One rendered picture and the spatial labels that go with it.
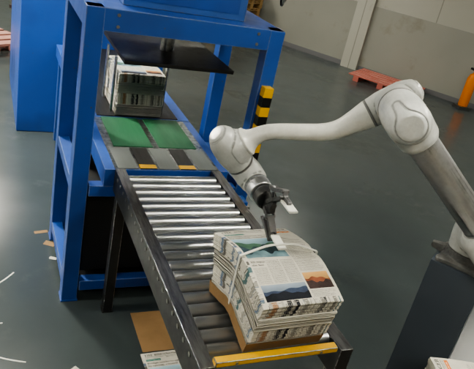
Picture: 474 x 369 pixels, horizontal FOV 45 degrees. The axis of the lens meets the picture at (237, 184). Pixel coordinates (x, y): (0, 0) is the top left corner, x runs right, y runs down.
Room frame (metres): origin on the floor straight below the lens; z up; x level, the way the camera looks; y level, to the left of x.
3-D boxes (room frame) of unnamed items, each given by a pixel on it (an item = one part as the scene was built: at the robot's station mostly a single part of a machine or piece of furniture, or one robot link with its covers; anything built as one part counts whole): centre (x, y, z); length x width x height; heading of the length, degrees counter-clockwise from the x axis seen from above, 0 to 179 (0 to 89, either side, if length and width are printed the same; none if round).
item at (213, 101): (3.39, 0.26, 0.78); 0.09 x 0.09 x 1.55; 27
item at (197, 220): (2.19, 0.14, 0.77); 0.47 x 0.05 x 0.05; 117
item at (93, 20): (2.46, 0.76, 0.78); 0.09 x 0.09 x 1.55; 27
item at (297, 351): (1.42, -0.24, 0.81); 0.43 x 0.03 x 0.02; 117
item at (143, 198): (2.36, 0.22, 0.77); 0.47 x 0.05 x 0.05; 117
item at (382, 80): (9.32, -2.02, 0.05); 1.13 x 0.76 x 0.10; 61
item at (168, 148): (2.92, 0.51, 0.75); 0.70 x 0.65 x 0.10; 27
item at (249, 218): (2.13, -0.18, 0.74); 1.34 x 0.05 x 0.12; 27
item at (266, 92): (2.80, -0.04, 1.05); 0.05 x 0.05 x 0.45; 27
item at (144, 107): (3.43, 0.77, 0.93); 0.38 x 0.30 x 0.26; 27
